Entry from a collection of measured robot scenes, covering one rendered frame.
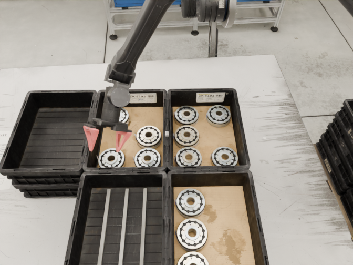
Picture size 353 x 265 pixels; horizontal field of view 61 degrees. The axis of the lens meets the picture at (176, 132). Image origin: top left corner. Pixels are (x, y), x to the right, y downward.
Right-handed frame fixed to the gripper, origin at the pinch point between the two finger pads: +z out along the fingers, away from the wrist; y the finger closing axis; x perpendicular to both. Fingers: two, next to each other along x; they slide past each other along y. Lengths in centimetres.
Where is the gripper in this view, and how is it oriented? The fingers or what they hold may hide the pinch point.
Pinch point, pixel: (104, 149)
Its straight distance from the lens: 97.6
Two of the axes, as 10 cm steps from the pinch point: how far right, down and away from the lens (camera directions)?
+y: 7.2, 0.7, 6.9
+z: -1.9, 9.8, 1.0
